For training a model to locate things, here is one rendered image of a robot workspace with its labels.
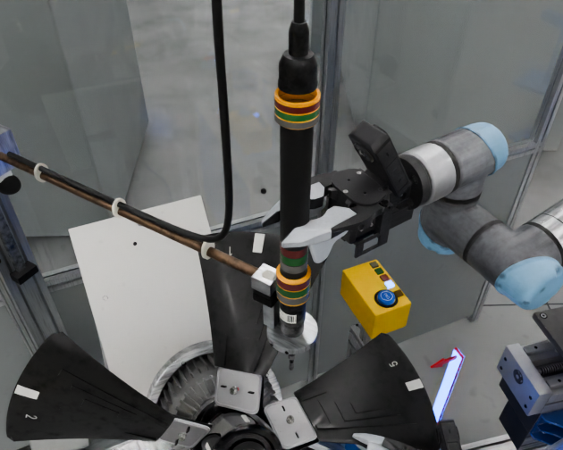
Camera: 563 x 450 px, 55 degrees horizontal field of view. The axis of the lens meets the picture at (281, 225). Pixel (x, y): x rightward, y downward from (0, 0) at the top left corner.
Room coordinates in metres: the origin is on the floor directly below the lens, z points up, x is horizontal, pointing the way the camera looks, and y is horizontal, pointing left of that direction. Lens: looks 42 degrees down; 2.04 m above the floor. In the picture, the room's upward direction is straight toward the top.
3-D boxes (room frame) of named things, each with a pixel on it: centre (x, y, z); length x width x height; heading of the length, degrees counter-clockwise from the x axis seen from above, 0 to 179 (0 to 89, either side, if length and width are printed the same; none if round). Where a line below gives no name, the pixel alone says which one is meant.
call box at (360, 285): (0.87, -0.23, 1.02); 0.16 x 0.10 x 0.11; 23
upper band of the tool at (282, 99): (0.46, -0.01, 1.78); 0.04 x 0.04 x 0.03
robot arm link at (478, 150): (0.62, -0.25, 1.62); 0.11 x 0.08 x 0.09; 124
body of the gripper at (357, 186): (0.53, -0.12, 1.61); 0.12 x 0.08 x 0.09; 124
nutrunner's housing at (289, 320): (0.46, -0.01, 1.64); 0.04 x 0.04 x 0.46
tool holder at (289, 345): (0.46, -0.01, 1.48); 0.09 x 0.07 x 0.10; 58
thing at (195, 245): (0.62, 0.25, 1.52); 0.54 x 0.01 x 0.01; 58
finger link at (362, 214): (0.47, -0.08, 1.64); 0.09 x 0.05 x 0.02; 132
